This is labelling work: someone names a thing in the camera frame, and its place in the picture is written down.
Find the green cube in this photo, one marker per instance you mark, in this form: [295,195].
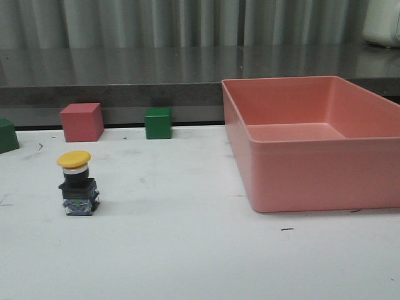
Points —
[158,123]

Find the green block at left edge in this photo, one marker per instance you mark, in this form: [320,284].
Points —
[8,138]

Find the yellow push button switch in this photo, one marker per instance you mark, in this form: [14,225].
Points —
[80,193]

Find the pink plastic bin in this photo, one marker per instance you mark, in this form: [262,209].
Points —
[313,143]

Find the pink cube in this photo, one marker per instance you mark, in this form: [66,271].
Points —
[82,122]

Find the grey stone counter ledge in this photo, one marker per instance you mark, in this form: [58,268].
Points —
[37,84]

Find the grey pleated curtain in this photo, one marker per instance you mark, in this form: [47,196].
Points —
[157,24]

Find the white appliance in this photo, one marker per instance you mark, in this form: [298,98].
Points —
[381,25]

